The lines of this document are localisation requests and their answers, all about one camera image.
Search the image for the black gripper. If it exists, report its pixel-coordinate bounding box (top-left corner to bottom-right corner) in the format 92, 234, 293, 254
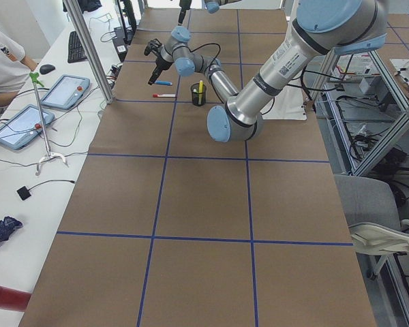
178, 0, 192, 26
144, 38, 174, 84

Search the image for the blue marker pen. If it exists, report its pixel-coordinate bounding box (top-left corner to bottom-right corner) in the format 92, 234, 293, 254
154, 80, 172, 86

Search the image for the red capped white marker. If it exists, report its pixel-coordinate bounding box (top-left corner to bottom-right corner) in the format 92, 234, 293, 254
152, 93, 177, 99

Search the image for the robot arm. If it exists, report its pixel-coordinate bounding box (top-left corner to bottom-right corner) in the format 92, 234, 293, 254
177, 0, 239, 26

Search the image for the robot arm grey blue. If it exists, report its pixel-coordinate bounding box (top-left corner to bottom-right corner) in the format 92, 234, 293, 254
144, 0, 389, 142

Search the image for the yellow highlighter pen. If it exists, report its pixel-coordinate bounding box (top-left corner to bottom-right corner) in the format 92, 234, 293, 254
198, 80, 204, 106

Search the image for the black mesh pen cup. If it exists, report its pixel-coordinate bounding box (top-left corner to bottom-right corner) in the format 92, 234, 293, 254
190, 82, 207, 106

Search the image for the black keyboard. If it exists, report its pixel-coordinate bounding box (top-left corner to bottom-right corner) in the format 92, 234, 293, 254
67, 31, 87, 63

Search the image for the teach pendant tablet far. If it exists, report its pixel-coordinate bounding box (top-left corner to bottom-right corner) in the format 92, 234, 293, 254
40, 74, 90, 110

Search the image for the teach pendant tablet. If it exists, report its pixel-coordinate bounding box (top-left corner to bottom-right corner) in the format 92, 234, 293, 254
0, 104, 42, 150
40, 74, 90, 110

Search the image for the black computer mouse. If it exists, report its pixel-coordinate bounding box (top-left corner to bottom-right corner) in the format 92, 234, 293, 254
39, 64, 56, 75

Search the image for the teach pendant tablet near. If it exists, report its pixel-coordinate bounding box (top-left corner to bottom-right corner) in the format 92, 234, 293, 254
0, 104, 42, 150

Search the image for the person in white shirt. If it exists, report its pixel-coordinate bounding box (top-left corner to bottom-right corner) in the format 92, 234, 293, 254
0, 31, 37, 108

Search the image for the small black square device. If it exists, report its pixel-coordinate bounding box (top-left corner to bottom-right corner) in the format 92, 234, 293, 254
16, 186, 31, 201

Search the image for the folded blue umbrella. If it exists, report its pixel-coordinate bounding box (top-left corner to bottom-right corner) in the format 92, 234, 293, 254
0, 216, 23, 244

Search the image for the grey office chair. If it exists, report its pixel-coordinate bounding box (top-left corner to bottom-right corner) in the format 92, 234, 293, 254
334, 174, 409, 280

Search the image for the red cylinder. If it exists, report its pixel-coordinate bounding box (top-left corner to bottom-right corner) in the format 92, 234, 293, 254
0, 286, 31, 312

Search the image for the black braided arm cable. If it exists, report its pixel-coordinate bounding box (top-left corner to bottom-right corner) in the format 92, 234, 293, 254
187, 42, 314, 116

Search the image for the aluminium frame post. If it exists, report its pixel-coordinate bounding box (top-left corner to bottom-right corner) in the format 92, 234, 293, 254
63, 0, 114, 104

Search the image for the green handled reacher grabber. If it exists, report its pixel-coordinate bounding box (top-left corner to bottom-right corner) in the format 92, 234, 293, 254
29, 72, 68, 176

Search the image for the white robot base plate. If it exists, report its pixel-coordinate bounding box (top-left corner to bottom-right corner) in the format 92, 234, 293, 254
260, 86, 307, 121

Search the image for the aluminium frame rack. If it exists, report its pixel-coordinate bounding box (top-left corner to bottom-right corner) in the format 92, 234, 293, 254
313, 13, 409, 327

